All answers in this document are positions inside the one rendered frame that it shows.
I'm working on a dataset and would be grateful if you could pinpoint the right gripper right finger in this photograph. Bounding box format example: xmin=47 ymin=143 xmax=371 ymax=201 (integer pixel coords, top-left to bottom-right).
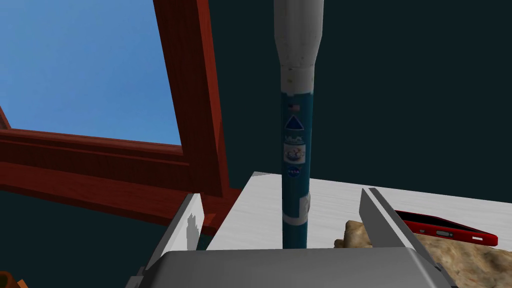
xmin=358 ymin=187 xmax=439 ymax=268

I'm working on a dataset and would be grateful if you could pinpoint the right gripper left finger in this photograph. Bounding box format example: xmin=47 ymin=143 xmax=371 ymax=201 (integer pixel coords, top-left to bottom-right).
xmin=145 ymin=193 xmax=205 ymax=271

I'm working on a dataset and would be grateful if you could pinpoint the white table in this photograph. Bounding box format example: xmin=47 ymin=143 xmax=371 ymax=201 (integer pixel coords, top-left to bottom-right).
xmin=205 ymin=171 xmax=512 ymax=252

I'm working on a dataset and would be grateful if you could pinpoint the red smartphone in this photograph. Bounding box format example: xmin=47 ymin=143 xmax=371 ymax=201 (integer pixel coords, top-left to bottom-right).
xmin=393 ymin=209 xmax=499 ymax=247

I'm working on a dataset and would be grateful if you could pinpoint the tan bread loaf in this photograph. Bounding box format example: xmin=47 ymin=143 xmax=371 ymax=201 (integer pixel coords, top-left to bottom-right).
xmin=333 ymin=219 xmax=512 ymax=288

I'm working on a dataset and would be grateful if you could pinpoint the red wooden framed window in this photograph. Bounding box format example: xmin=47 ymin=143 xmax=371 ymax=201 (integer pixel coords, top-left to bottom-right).
xmin=0 ymin=0 xmax=243 ymax=237

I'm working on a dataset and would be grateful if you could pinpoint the blue and white model rocket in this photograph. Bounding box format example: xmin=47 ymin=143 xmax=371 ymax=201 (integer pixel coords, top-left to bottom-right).
xmin=273 ymin=0 xmax=325 ymax=250

